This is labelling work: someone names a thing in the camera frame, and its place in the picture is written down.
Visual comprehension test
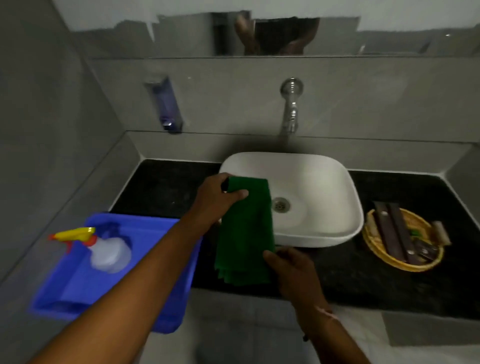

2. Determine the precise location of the person's right hand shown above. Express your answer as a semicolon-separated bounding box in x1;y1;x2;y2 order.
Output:
262;247;331;313

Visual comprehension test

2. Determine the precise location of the person's left hand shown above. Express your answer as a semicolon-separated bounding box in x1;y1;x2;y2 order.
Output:
186;172;249;227

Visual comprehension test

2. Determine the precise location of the green cloth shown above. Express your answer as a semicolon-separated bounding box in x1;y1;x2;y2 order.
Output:
214;176;277;287

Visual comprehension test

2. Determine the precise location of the person's right forearm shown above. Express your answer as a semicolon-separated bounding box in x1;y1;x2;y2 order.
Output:
296;305;372;364

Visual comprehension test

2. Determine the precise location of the metal sink drain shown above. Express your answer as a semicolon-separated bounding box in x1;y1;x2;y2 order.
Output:
271;196;291;214

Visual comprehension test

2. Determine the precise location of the red thread wristband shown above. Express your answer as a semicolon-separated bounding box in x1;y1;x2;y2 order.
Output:
302;305;340;343

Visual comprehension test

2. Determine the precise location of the white basin sink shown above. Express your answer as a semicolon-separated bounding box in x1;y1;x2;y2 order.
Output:
218;151;365;248

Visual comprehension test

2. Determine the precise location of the yellow woven basket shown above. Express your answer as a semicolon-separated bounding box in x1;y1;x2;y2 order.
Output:
361;208;446;273

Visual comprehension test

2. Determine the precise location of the long brown flat packet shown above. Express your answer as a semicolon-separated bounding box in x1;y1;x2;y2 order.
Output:
387;202;424;266
373;201;407;263

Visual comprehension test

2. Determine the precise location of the clear spray bottle yellow nozzle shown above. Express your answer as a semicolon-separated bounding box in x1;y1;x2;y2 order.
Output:
48;226;133;274

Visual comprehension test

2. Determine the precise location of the small dark packet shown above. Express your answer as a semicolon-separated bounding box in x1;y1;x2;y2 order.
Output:
414;238;440;262

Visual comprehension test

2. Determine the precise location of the small beige sachet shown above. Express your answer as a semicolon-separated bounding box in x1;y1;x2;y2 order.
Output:
430;220;452;247

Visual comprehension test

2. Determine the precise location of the blue plastic tub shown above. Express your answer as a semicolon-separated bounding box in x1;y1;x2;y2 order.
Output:
29;212;203;335

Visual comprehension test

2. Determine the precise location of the chrome wall faucet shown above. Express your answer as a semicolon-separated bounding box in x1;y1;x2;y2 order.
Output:
279;77;304;136

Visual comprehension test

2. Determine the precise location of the wall soap dispenser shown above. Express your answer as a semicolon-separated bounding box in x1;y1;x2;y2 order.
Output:
144;74;184;134

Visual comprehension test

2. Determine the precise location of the wall mirror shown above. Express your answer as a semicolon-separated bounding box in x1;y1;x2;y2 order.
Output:
52;0;480;58

